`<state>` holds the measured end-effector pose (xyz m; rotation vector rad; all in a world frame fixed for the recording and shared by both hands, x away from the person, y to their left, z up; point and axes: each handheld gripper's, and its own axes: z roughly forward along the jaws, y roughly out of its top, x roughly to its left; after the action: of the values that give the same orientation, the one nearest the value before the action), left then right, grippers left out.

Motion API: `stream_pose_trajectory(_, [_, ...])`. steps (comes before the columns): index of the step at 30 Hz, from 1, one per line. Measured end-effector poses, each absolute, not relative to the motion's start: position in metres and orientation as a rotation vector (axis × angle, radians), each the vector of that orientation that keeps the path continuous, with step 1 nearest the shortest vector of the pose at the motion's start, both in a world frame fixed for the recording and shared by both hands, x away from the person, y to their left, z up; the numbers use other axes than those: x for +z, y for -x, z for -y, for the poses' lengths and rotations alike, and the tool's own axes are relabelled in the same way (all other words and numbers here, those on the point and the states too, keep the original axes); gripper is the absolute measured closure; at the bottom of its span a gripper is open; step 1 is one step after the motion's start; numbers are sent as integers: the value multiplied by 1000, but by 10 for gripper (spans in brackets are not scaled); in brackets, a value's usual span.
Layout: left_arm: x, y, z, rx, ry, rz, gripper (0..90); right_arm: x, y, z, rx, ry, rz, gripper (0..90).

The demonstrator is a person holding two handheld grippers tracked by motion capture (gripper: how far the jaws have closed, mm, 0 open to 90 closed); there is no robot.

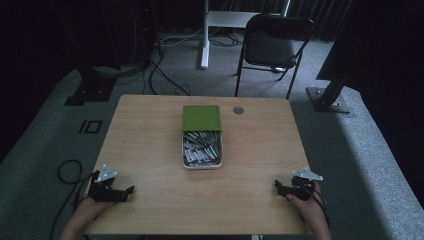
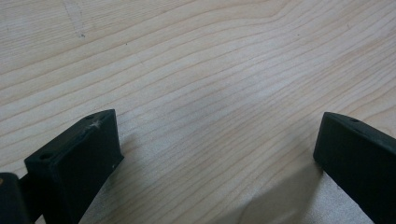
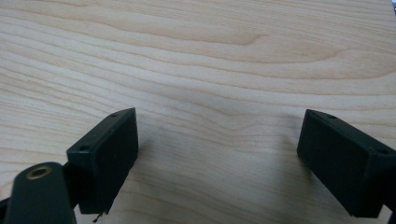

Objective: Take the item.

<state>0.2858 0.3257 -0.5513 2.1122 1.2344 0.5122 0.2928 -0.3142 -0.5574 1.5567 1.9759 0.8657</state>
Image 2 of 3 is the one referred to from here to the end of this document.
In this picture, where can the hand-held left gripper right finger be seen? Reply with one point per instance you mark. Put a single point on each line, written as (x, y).
(358, 155)

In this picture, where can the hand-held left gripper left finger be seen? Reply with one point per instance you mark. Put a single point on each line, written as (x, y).
(81, 165)

